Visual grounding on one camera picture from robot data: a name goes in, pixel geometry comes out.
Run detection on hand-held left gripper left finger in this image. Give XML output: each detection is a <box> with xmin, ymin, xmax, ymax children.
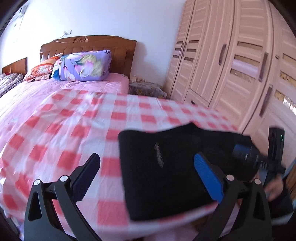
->
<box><xmin>23</xmin><ymin>153</ymin><xmax>102</xmax><ymax>241</ymax></box>

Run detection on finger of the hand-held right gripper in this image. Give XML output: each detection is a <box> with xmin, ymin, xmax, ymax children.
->
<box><xmin>232</xmin><ymin>143</ymin><xmax>269</xmax><ymax>173</ymax></box>

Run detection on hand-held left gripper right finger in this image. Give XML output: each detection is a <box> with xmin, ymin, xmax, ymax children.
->
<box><xmin>194</xmin><ymin>152</ymin><xmax>272</xmax><ymax>241</ymax></box>

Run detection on black pants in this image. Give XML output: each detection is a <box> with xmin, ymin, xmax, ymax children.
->
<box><xmin>118</xmin><ymin>123</ymin><xmax>260</xmax><ymax>221</ymax></box>

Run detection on person's right hand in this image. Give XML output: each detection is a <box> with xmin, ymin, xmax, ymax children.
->
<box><xmin>264</xmin><ymin>176</ymin><xmax>289</xmax><ymax>202</ymax></box>

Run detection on red white checkered cloth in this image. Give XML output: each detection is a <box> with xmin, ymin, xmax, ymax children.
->
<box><xmin>0</xmin><ymin>90</ymin><xmax>241</xmax><ymax>233</ymax></box>

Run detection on pink bed sheet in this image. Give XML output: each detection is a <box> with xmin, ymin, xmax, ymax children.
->
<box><xmin>0</xmin><ymin>73</ymin><xmax>130</xmax><ymax>121</ymax></box>

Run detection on light wooden wardrobe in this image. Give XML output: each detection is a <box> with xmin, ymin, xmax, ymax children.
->
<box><xmin>165</xmin><ymin>0</ymin><xmax>296</xmax><ymax>163</ymax></box>

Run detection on cloth-covered nightstand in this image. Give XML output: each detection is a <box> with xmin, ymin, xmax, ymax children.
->
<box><xmin>129</xmin><ymin>82</ymin><xmax>167</xmax><ymax>99</ymax></box>

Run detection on purple floral pillow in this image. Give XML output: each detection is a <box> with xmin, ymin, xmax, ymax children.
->
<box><xmin>51</xmin><ymin>49</ymin><xmax>112</xmax><ymax>82</ymax></box>

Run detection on orange floral pillow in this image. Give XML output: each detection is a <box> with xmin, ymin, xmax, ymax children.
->
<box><xmin>23</xmin><ymin>53</ymin><xmax>63</xmax><ymax>82</ymax></box>

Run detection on grey patterned blanket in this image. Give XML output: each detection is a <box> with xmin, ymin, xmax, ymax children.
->
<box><xmin>0</xmin><ymin>73</ymin><xmax>24</xmax><ymax>97</ymax></box>

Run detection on wooden bed headboard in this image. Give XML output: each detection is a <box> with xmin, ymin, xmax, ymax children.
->
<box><xmin>40</xmin><ymin>35</ymin><xmax>137</xmax><ymax>78</ymax></box>

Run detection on small wooden headboard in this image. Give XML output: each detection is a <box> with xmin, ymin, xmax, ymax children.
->
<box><xmin>2</xmin><ymin>57</ymin><xmax>28</xmax><ymax>75</ymax></box>

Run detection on white air conditioner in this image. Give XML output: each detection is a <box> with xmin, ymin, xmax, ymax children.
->
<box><xmin>17</xmin><ymin>0</ymin><xmax>28</xmax><ymax>17</ymax></box>

